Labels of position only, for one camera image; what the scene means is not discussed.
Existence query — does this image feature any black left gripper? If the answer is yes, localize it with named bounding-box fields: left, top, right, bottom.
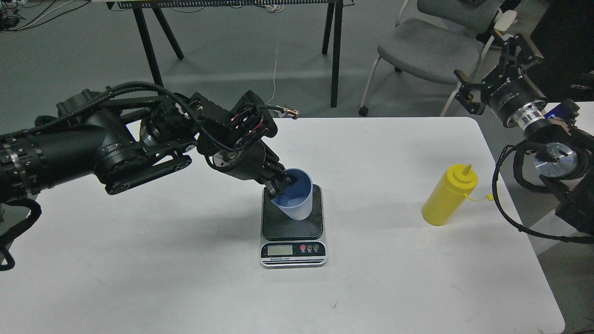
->
left=197, top=90, right=299, bottom=199

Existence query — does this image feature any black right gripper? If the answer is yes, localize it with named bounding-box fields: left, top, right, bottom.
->
left=454, top=32, right=548, bottom=128

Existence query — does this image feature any blue plastic cup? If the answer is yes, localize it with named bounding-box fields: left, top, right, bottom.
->
left=271, top=168, right=313, bottom=221

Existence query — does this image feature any yellow squeeze bottle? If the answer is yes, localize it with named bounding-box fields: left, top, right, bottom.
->
left=421, top=164, right=494, bottom=226

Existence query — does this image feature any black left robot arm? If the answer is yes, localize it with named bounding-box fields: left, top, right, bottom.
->
left=0, top=82, right=300, bottom=271

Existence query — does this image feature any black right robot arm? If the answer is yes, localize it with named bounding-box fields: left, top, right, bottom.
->
left=454, top=29, right=593, bottom=244

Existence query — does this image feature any digital kitchen scale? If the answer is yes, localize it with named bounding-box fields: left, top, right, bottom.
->
left=259, top=184, right=328, bottom=269

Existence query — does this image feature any grey chair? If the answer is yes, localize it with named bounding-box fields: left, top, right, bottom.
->
left=358, top=0, right=517, bottom=116

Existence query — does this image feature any black cabinet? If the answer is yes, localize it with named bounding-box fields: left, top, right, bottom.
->
left=528, top=0, right=594, bottom=102

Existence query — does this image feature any white cable with plug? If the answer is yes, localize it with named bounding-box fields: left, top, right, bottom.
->
left=267, top=35, right=301, bottom=118

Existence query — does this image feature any black table frame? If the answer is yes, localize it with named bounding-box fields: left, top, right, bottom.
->
left=105, top=0, right=356, bottom=108

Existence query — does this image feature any floor cables top left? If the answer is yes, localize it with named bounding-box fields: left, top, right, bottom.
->
left=0, top=0, right=91, bottom=33

